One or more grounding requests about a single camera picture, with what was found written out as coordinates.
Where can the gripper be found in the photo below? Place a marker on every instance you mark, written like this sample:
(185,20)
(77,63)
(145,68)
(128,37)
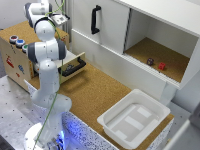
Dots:
(60,19)

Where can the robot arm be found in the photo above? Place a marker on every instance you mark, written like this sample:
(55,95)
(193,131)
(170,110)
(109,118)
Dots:
(49,76)

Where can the purple block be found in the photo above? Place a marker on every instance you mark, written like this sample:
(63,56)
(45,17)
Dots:
(150,61)

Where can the pink block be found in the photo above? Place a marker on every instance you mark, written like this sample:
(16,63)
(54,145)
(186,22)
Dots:
(161,66)

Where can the wooden drawer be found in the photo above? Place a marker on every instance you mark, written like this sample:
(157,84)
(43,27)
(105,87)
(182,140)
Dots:
(71,59)

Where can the green button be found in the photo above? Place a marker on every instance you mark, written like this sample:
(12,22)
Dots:
(25,47)

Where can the blue button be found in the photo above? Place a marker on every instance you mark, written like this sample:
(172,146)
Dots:
(20,42)

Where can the red button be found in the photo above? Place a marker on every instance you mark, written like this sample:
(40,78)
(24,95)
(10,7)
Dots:
(13,38)

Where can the white sliding door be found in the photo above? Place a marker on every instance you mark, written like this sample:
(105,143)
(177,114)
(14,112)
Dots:
(113,23)

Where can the wooden drawer box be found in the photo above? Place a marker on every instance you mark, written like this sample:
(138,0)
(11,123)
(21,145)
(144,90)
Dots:
(13,66)

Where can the white cabinet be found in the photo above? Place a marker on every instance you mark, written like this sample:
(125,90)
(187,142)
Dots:
(110,63)

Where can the white plastic box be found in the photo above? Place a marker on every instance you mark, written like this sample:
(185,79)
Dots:
(133,120)

